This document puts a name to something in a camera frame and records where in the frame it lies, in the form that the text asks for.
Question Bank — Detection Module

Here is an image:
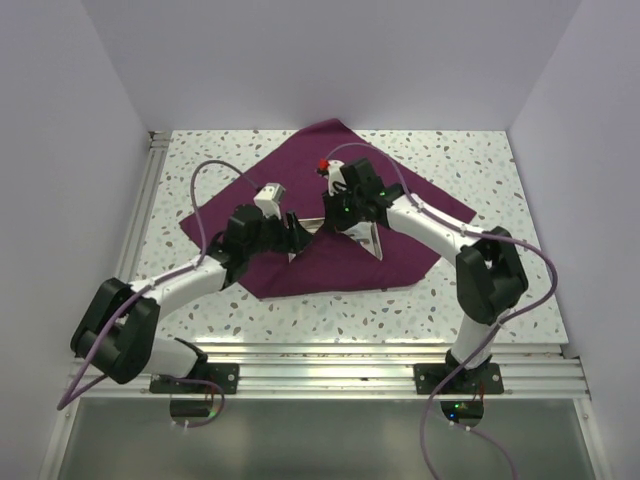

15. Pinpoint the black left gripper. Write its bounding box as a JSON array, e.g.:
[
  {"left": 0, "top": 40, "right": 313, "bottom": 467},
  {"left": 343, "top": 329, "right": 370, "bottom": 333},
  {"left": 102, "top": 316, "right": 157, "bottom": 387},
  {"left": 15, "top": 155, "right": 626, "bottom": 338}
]
[{"left": 244, "top": 207, "right": 313, "bottom": 259}]

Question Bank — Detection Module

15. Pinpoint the stainless steel tray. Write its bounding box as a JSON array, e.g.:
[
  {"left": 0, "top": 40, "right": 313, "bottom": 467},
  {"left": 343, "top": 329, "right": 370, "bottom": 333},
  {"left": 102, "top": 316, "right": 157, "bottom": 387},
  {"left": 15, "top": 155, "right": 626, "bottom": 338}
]
[{"left": 299, "top": 217, "right": 384, "bottom": 261}]

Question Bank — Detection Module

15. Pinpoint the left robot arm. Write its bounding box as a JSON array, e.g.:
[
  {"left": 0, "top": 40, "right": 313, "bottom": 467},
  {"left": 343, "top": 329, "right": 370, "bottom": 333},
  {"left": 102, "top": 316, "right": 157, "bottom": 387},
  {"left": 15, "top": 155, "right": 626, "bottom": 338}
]
[{"left": 70, "top": 204, "right": 313, "bottom": 393}]

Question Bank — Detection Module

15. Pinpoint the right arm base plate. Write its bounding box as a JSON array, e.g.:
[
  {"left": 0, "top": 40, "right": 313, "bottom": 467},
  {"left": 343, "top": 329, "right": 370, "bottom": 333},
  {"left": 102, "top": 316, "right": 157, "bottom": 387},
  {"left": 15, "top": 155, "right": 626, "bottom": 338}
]
[{"left": 413, "top": 363, "right": 505, "bottom": 396}]

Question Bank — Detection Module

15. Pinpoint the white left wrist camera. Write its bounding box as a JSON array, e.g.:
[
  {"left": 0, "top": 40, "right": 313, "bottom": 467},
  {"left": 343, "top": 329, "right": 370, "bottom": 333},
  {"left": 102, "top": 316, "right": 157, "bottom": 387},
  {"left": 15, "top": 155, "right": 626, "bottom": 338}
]
[{"left": 253, "top": 183, "right": 286, "bottom": 220}]

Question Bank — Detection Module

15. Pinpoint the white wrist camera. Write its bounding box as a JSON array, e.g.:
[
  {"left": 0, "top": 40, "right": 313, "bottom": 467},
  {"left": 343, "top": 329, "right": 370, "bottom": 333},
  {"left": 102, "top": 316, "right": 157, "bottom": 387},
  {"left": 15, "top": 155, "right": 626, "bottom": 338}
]
[
  {"left": 253, "top": 183, "right": 286, "bottom": 220},
  {"left": 316, "top": 159, "right": 347, "bottom": 196}
]

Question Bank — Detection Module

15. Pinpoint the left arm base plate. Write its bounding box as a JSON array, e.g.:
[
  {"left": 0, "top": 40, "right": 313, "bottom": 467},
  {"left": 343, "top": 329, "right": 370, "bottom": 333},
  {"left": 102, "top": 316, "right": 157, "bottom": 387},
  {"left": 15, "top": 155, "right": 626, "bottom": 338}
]
[{"left": 149, "top": 363, "right": 240, "bottom": 395}]

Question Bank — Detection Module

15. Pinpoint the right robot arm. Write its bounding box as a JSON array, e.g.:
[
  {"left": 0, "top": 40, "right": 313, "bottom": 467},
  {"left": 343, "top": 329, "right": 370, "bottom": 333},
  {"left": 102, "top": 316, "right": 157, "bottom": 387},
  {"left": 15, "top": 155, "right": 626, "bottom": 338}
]
[{"left": 317, "top": 158, "right": 528, "bottom": 393}]

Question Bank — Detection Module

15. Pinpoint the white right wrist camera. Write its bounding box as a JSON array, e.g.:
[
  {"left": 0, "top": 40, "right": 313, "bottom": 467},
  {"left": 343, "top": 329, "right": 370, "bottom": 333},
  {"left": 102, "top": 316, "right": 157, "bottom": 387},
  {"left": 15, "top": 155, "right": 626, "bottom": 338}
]
[{"left": 316, "top": 159, "right": 347, "bottom": 196}]

